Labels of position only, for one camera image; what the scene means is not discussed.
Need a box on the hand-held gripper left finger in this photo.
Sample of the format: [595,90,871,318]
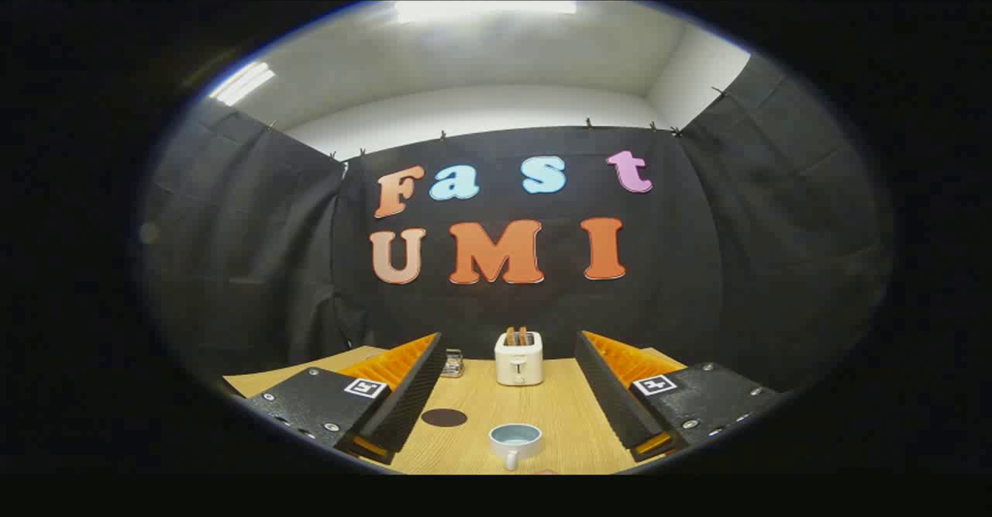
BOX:
[242,332,448,467]

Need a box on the ceiling light panel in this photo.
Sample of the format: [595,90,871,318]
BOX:
[209,62,277,107]

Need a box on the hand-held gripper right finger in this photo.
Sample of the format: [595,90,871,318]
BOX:
[573,330,784,464]

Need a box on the white cup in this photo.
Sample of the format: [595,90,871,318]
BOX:
[488,423,544,471]

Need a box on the black backdrop cloth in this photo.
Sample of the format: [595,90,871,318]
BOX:
[139,52,896,394]

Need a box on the white toaster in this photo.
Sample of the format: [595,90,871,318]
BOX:
[494,332,544,387]

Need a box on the wooden table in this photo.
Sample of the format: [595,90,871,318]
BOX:
[223,345,687,475]

